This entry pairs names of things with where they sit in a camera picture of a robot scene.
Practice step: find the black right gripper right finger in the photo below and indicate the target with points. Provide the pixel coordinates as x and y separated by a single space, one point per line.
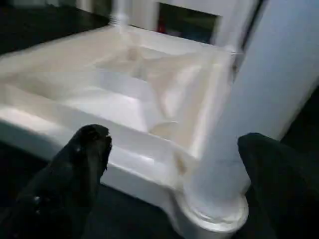
281 189

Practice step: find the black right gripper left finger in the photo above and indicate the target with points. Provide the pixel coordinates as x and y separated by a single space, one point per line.
57 189

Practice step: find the white plastic table top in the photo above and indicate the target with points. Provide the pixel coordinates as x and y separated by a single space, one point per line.
74 87

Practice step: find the white plastic table leg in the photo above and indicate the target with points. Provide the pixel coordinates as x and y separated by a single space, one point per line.
261 87
119 15
231 25

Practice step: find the white glass-door cabinet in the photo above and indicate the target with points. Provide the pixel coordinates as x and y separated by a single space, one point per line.
144 10

